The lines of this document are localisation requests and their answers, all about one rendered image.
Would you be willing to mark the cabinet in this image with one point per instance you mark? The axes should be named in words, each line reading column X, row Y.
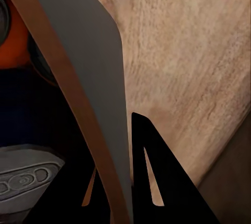
column 227, row 187

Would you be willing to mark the can of soda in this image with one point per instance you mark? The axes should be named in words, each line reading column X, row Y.
column 14, row 36
column 39, row 63
column 33, row 141

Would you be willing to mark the trash can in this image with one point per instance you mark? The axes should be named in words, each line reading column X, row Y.
column 82, row 45

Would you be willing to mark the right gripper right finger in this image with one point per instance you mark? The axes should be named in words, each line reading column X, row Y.
column 183, row 204

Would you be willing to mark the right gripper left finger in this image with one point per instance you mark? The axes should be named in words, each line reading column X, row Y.
column 61, row 203

